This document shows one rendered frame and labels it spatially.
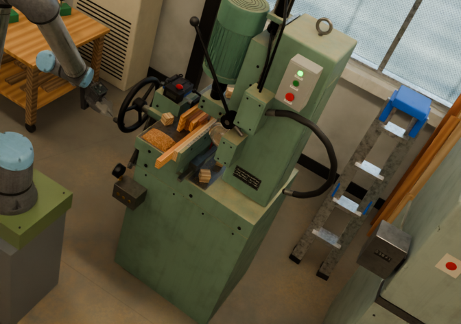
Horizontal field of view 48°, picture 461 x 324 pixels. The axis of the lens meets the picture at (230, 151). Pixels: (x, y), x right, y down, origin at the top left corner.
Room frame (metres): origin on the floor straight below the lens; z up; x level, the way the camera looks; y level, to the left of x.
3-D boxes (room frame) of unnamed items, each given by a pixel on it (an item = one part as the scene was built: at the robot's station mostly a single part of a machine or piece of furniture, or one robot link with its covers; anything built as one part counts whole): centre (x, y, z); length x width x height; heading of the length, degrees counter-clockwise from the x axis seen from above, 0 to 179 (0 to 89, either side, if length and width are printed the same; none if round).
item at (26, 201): (1.24, 0.73, 0.69); 0.19 x 0.19 x 0.10
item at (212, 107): (1.73, 0.12, 1.03); 0.14 x 0.07 x 0.09; 73
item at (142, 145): (1.80, 0.23, 0.87); 0.61 x 0.30 x 0.06; 163
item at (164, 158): (1.70, 0.14, 0.92); 0.62 x 0.02 x 0.04; 163
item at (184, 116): (1.75, 0.20, 0.94); 0.21 x 0.01 x 0.08; 163
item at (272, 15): (1.69, 0.00, 1.54); 0.08 x 0.08 x 0.17; 73
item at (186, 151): (1.75, 0.09, 0.93); 0.60 x 0.02 x 0.06; 163
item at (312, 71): (1.50, -0.13, 1.40); 0.10 x 0.06 x 0.16; 73
